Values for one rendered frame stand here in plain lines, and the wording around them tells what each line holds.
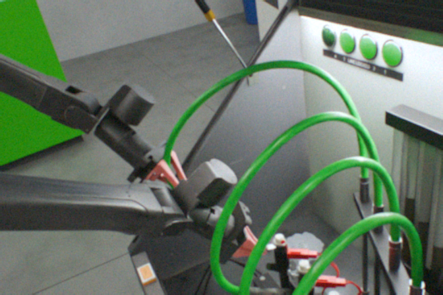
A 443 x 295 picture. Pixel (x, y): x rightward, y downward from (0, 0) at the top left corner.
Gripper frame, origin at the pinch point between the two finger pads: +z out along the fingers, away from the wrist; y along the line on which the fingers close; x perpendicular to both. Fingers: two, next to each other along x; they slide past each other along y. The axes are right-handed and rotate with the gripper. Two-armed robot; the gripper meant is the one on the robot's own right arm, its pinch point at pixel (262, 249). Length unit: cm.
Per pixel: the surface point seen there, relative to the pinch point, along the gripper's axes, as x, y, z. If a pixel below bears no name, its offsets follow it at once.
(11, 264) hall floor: 162, -162, -6
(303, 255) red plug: -2.0, 4.0, 6.4
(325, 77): 4.5, 31.6, -10.7
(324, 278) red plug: -8.9, 5.0, 7.0
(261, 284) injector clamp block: 2.3, -8.0, 7.6
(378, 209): -4.7, 19.6, 9.3
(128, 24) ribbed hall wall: 648, -71, 17
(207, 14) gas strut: 30.7, 27.4, -27.4
